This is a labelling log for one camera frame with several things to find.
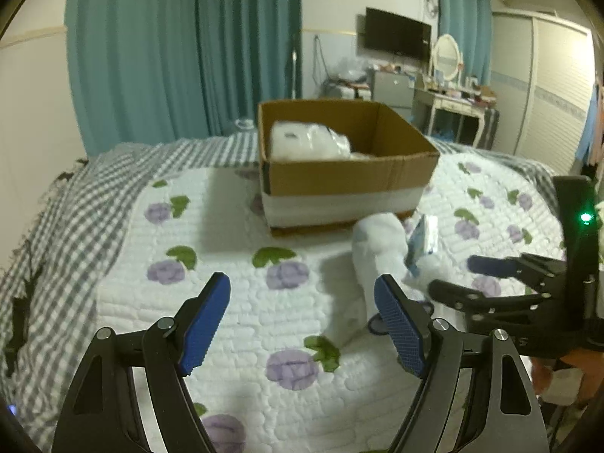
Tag white plush toy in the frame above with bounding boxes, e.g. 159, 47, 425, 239
351, 213, 439, 346

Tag person's right hand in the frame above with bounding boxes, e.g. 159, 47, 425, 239
531, 344, 604, 404

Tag white dressing table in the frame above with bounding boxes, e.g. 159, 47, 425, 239
413, 86, 494, 146

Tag striped stool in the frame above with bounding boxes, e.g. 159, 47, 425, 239
481, 108, 501, 148

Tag wide teal curtain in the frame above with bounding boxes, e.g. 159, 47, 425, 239
63, 0, 303, 156

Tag clutter of small cosmetics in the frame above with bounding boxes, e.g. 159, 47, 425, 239
427, 73, 497, 105

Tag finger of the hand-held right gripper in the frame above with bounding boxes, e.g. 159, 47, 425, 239
467, 253, 565, 288
427, 279, 550, 324

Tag narrow teal curtain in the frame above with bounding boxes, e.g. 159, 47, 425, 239
434, 0, 494, 88

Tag hanging clothes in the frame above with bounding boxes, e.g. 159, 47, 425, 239
575, 73, 604, 166

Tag brown cardboard box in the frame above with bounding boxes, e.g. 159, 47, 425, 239
258, 100, 441, 237

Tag oval white vanity mirror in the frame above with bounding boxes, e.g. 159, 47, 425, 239
431, 34, 464, 81

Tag white sliding wardrobe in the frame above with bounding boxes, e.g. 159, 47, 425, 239
491, 8, 596, 173

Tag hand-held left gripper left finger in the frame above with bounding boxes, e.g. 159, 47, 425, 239
52, 272, 232, 453

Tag clear plastic bags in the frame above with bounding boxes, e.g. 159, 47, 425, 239
330, 57, 370, 81

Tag small grey fridge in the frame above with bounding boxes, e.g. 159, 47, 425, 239
368, 68, 416, 114

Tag white plastic-wrapped soft bundle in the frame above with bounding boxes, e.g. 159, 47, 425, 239
270, 122, 353, 160

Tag blue silver packet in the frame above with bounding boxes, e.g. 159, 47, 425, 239
406, 214, 439, 277

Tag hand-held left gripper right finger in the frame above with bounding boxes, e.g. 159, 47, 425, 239
374, 274, 550, 453

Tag black wall television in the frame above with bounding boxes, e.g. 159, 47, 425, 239
364, 7, 432, 63

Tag white floral quilt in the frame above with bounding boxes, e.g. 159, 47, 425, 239
97, 153, 574, 453

